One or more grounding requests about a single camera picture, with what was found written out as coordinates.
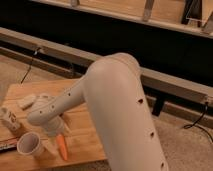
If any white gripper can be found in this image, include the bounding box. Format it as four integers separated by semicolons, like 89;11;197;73
42;116;65;137

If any orange pepper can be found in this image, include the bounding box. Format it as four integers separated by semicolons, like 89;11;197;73
56;134;68;161

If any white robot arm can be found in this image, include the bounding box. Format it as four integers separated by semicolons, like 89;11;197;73
27;53;169;171

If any white ceramic cup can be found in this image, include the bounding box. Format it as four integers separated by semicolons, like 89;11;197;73
17;132;45;157

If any bamboo cutting board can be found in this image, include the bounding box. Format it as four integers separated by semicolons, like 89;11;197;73
0;79;106;171

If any beige sponge block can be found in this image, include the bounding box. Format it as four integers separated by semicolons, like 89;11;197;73
17;94;37;109

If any dark flat object at edge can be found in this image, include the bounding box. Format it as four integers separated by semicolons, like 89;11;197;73
0;138;18;153

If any black cable left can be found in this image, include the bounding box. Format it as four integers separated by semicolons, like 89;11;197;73
19;47;44;84

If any black cable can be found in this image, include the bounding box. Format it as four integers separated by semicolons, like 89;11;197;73
19;47;44;84
182;99;213;143

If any black cable right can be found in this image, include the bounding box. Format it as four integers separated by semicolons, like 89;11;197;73
182;99;213;143

